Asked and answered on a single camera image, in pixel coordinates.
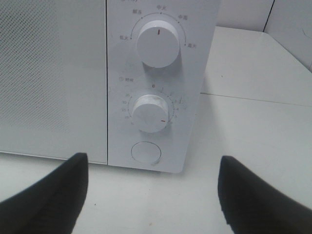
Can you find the white upper power knob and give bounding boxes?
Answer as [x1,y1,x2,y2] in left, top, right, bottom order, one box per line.
[136,20,180,68]

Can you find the round white door button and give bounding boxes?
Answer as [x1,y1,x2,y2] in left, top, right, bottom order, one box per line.
[131,141,161,164]

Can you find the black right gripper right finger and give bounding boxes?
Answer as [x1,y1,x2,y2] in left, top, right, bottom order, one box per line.
[217,156,312,234]

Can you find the white microwave door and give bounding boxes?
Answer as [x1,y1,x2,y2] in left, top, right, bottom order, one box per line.
[0,0,107,164]

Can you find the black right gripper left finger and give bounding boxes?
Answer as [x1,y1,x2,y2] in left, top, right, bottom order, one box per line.
[0,153,88,234]

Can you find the white timer knob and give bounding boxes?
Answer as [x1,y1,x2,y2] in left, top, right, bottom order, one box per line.
[131,95,169,133]

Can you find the white microwave oven body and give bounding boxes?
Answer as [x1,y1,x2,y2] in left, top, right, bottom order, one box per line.
[106,0,220,173]

